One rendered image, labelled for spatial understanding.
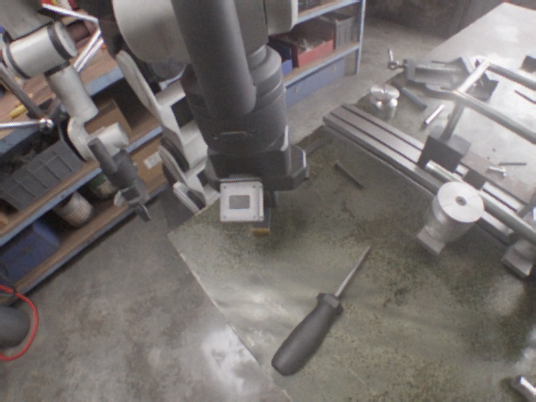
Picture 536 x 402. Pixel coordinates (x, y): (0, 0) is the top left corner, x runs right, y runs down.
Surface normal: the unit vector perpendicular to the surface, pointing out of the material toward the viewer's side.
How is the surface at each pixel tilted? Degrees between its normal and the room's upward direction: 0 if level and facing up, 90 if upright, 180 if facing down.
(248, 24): 90
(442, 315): 0
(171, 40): 90
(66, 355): 0
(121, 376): 0
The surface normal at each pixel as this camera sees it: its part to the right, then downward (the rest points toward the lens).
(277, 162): -0.06, 0.81
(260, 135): 0.45, 0.68
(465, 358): -0.14, -0.58
